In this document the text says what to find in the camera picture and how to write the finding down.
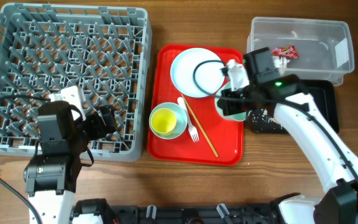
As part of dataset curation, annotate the green bowl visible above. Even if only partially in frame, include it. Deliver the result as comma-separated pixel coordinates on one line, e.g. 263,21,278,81
214,82,250,122

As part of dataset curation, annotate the yellow plastic cup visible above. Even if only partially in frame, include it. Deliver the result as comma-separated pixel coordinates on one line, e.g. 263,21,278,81
150,108,177,136

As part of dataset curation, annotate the light blue bowl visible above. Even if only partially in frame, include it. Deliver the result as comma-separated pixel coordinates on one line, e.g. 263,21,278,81
149,102,187,140

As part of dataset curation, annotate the red snack wrapper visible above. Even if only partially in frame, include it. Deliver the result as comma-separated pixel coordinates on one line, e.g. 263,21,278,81
271,45,298,59

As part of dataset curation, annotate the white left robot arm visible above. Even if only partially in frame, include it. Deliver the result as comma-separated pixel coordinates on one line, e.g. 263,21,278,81
24,101,120,223

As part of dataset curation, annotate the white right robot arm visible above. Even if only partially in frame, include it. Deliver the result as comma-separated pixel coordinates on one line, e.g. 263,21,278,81
218,47,358,223

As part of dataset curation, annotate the pile of rice waste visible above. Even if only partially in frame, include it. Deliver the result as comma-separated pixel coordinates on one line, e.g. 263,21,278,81
250,109,283,129

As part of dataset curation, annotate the grey plastic dishwasher rack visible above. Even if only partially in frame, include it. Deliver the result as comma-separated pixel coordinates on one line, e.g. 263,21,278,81
0,3,152,161

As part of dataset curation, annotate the black food waste tray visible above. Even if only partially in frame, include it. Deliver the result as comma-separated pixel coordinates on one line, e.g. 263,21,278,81
246,80,339,134

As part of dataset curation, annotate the clear plastic waste bin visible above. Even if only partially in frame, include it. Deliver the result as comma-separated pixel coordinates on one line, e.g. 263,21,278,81
247,17,355,86

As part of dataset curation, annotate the light blue round plate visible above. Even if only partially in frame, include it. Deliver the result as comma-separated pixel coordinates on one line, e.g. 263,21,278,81
170,48,225,98

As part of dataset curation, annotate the wooden chopstick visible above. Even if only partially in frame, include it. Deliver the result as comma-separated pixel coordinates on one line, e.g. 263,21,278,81
181,94,219,157

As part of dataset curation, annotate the white plastic fork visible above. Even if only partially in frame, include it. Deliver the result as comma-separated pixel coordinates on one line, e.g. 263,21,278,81
177,97,200,142

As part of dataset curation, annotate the red plastic tray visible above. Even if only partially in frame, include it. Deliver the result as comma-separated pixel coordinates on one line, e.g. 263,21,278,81
147,44,244,166

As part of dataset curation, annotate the crumpled white tissue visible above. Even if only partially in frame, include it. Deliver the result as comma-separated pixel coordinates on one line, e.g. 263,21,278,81
272,56,291,68

